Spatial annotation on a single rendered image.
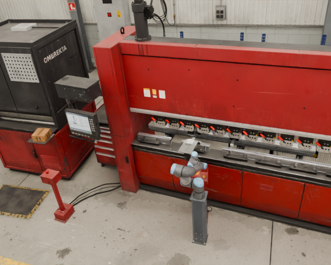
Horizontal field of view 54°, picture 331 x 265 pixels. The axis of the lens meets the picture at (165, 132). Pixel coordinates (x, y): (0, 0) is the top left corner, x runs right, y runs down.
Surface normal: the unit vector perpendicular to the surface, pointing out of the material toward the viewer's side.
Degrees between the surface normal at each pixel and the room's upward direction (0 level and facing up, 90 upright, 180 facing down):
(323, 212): 90
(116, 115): 90
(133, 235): 0
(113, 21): 90
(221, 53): 90
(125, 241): 0
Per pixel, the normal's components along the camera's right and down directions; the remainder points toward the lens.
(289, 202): -0.38, 0.54
